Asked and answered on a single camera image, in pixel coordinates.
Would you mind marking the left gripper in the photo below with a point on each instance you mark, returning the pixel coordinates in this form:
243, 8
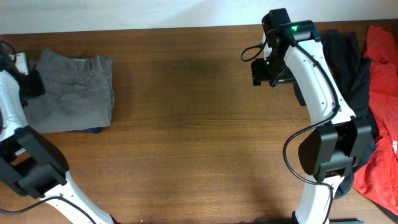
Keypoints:
36, 89

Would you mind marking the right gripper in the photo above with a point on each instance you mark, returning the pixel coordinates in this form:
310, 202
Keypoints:
259, 73

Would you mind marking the grey shorts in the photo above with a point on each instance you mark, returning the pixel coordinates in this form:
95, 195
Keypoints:
78, 94

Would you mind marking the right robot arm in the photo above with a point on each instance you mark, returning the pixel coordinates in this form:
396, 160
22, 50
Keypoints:
324, 153

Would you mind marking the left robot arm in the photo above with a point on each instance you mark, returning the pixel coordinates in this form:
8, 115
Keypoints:
30, 164

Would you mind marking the black garment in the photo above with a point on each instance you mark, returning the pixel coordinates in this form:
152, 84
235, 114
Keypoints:
351, 72

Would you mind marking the folded navy blue garment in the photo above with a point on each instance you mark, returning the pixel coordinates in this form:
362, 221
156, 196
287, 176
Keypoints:
95, 130

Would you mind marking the red garment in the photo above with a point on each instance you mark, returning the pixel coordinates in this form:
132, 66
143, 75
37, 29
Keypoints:
377, 180

